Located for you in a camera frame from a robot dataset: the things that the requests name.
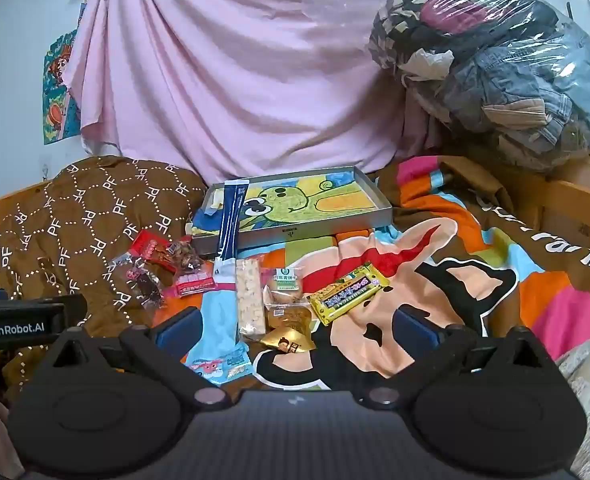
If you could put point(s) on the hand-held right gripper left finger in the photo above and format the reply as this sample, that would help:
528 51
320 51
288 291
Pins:
177 332

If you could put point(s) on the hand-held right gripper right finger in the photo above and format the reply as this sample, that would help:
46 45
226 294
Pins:
417 332

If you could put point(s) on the light blue snack packet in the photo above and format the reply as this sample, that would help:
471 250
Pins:
220 325

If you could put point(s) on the pink label snack packet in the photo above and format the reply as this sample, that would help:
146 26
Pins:
195 282

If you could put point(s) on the dark dried fruit packet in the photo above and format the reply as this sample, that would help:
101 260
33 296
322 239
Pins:
142 282

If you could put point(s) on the clear nut packet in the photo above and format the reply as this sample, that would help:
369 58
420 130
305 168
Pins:
185 255

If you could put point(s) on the yellow candy bar packet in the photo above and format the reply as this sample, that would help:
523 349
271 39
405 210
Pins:
347 292

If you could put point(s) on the puffed rice bar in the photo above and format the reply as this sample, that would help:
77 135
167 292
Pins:
250 295

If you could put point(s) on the red snack packet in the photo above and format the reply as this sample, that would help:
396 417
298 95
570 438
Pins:
150 247

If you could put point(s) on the gold snack packet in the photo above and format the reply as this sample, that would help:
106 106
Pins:
287 342

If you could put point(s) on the yellow pastry packet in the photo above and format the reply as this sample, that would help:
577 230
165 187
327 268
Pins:
290 317

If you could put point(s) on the green label biscuit packet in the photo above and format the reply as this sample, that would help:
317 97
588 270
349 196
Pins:
286 285

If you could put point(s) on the grey tray with cartoon drawing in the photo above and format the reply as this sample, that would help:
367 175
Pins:
300 205

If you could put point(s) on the colourful cartoon blanket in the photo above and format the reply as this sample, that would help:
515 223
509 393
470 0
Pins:
475 280

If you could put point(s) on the brown patterned blanket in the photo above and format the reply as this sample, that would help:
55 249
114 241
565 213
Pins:
75 220

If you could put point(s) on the dark blue stick packet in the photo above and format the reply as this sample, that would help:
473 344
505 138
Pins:
230 220

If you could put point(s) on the pink bed sheet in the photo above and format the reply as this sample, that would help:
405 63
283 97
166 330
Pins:
235 70

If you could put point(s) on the clear bag of clothes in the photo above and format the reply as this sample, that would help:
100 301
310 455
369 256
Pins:
500 75

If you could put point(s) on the cartoon wall poster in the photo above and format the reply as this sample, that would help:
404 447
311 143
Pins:
57 85

